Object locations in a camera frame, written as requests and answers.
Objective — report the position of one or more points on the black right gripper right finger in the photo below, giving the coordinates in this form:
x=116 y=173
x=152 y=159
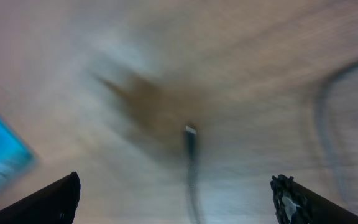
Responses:
x=295 y=204

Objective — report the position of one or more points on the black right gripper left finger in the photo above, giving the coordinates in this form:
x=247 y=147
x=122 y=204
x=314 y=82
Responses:
x=53 y=204

